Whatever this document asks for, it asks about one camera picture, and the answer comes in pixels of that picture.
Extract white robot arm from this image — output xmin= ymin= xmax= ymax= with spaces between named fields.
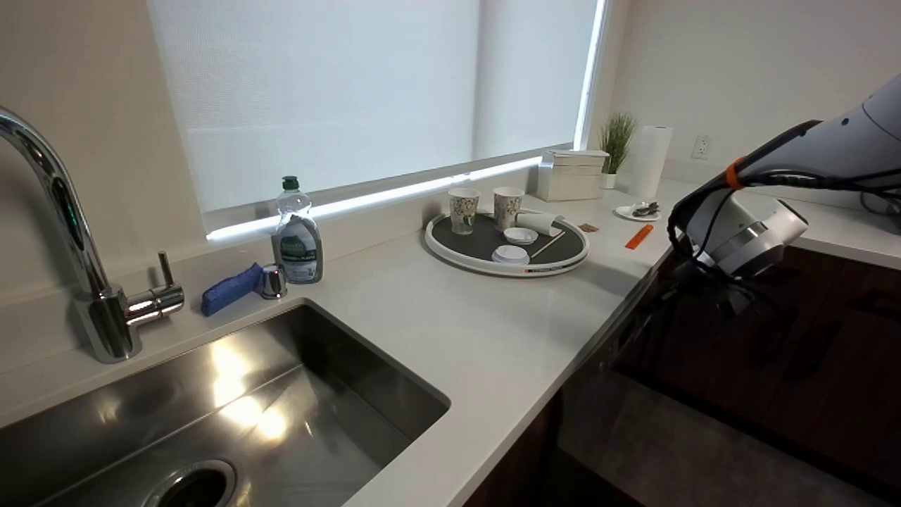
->
xmin=667 ymin=76 xmax=901 ymax=282

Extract small white dish left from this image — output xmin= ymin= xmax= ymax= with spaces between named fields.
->
xmin=494 ymin=245 xmax=529 ymax=263

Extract small white dish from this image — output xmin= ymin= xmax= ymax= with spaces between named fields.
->
xmin=494 ymin=245 xmax=529 ymax=263
xmin=504 ymin=227 xmax=539 ymax=245

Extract small white dish right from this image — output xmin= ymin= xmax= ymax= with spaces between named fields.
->
xmin=504 ymin=227 xmax=539 ymax=245

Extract patterned paper cup right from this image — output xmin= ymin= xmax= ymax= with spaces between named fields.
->
xmin=494 ymin=186 xmax=524 ymax=227

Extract round black white tray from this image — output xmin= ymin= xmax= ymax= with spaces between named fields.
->
xmin=422 ymin=213 xmax=590 ymax=279

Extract rolled white napkin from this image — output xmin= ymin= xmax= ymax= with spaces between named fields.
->
xmin=519 ymin=210 xmax=562 ymax=237

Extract wooden chopstick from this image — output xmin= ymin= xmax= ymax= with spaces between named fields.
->
xmin=532 ymin=230 xmax=569 ymax=263

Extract white storage container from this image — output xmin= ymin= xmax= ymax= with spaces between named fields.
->
xmin=539 ymin=149 xmax=607 ymax=203

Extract dish soap bottle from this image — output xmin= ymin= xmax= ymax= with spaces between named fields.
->
xmin=272 ymin=175 xmax=325 ymax=285

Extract white window roller blind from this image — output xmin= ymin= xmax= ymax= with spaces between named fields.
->
xmin=148 ymin=0 xmax=597 ymax=210

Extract orange strip on counter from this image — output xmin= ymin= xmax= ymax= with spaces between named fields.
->
xmin=626 ymin=223 xmax=655 ymax=249

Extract small plate with item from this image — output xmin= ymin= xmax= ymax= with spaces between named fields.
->
xmin=614 ymin=203 xmax=659 ymax=223

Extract small green potted plant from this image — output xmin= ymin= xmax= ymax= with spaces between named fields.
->
xmin=603 ymin=116 xmax=633 ymax=186

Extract stainless steel sink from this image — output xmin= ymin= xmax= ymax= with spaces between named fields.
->
xmin=0 ymin=303 xmax=450 ymax=507

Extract white paper towel roll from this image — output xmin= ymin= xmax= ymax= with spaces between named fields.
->
xmin=629 ymin=124 xmax=674 ymax=203

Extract chrome kitchen faucet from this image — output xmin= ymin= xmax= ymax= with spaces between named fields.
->
xmin=0 ymin=106 xmax=187 ymax=362

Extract dark wood lower cabinets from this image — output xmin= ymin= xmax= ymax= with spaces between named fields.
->
xmin=465 ymin=248 xmax=901 ymax=507

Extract blue handled dish brush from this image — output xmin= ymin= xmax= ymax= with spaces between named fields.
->
xmin=200 ymin=263 xmax=287 ymax=315

